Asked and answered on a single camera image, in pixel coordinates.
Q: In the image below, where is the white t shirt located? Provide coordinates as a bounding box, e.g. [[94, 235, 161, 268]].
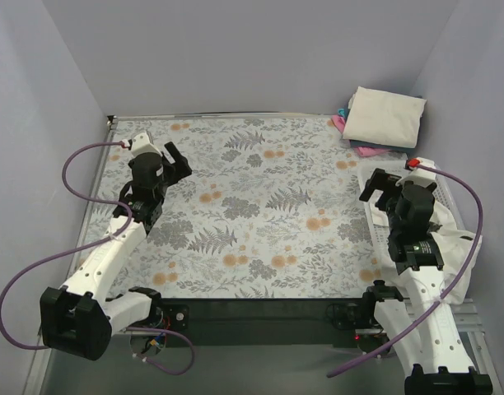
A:
[[371, 201, 482, 305]]

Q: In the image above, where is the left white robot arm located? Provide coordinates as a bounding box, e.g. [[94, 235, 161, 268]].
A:
[[40, 135, 192, 360]]

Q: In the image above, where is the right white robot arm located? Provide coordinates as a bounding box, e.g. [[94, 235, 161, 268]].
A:
[[360, 160, 493, 394]]

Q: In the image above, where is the white plastic basket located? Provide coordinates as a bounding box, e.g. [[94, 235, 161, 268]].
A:
[[357, 160, 464, 258]]

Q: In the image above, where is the cream folded t shirt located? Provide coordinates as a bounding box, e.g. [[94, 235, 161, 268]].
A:
[[342, 86, 427, 148]]

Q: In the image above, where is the pink folded t shirt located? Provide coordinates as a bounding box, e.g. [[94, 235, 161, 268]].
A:
[[331, 115, 390, 157]]

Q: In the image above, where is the floral table mat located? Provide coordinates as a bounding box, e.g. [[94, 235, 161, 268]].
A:
[[68, 114, 413, 300]]

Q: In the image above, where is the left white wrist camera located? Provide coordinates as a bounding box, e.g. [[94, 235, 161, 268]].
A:
[[128, 132, 161, 157]]

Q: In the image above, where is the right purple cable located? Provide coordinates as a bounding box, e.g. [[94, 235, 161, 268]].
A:
[[325, 164, 484, 379]]

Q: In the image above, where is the purple cable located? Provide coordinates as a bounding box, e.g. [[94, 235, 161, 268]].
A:
[[325, 164, 484, 379], [0, 140, 195, 376]]

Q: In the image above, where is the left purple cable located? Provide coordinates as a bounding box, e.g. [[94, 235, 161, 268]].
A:
[[0, 140, 195, 376]]

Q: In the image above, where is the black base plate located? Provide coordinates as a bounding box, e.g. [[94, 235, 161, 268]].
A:
[[115, 296, 395, 349]]

